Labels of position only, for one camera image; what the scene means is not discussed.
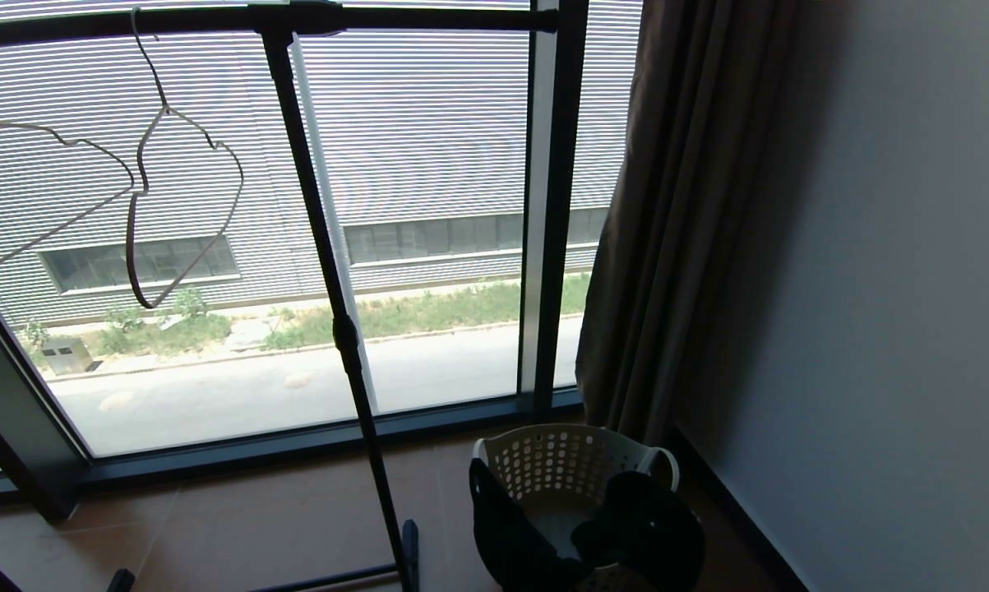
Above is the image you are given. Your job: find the pink clothes hanger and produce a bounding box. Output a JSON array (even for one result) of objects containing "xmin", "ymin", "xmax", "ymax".
[
  {"xmin": 0, "ymin": 119, "xmax": 148, "ymax": 276},
  {"xmin": 124, "ymin": 7, "xmax": 246, "ymax": 311}
]

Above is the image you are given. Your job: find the white laundry basket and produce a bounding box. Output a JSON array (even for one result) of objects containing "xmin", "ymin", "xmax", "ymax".
[{"xmin": 469, "ymin": 423, "xmax": 684, "ymax": 592}]

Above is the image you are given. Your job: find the black clothes rack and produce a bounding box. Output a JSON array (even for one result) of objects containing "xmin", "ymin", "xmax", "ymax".
[{"xmin": 0, "ymin": 0, "xmax": 561, "ymax": 592}]

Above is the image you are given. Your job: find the window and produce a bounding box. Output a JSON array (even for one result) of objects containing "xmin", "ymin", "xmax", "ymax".
[{"xmin": 0, "ymin": 0, "xmax": 643, "ymax": 502}]

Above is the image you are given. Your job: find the brown curtain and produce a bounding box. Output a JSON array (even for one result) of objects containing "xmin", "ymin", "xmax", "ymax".
[{"xmin": 575, "ymin": 0, "xmax": 799, "ymax": 449}]

